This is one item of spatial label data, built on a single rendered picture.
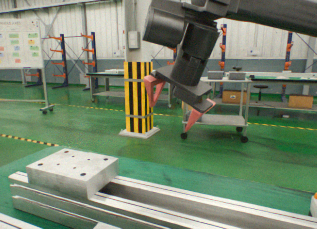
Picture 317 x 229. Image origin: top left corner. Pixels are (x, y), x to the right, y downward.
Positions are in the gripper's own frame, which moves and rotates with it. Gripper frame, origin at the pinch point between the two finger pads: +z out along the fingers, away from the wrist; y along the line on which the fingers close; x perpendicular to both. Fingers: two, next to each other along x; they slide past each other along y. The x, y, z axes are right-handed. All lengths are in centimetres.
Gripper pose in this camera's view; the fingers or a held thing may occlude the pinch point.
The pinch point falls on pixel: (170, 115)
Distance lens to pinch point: 49.1
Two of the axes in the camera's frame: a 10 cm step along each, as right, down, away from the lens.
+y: 7.8, 5.3, -3.4
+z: -2.9, 7.8, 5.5
